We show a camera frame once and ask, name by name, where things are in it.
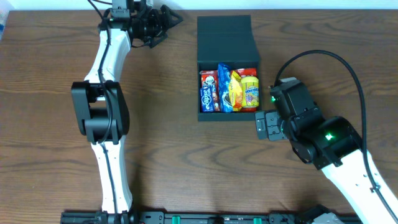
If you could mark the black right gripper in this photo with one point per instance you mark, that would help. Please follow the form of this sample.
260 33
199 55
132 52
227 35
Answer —
274 125

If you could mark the yellow orange snack packet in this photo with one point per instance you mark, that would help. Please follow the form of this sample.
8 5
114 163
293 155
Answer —
235 91

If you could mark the blue Eclipse mint box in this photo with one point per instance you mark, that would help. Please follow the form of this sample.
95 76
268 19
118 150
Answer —
209 100

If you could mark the dark green box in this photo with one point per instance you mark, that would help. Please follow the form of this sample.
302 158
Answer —
228 40

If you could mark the red Hello Panda box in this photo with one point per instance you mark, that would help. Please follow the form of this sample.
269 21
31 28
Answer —
209 78

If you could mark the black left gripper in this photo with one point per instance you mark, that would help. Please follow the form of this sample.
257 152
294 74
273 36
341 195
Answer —
158 25

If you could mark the red Kracie candy bag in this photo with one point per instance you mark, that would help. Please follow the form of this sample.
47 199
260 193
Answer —
247 72

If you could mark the white blue object corner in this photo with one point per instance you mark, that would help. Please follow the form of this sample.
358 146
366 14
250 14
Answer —
3 18

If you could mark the yellow candy bottle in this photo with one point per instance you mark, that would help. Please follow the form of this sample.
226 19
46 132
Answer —
250 87

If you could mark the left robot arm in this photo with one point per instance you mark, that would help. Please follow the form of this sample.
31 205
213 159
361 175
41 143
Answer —
100 107

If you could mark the blue Oreo cookie pack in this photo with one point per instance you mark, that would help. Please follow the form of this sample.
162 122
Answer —
224 78

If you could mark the black mounting rail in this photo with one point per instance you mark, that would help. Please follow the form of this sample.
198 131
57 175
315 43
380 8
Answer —
176 218

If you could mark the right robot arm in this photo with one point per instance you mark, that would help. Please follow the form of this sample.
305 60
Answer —
334 147

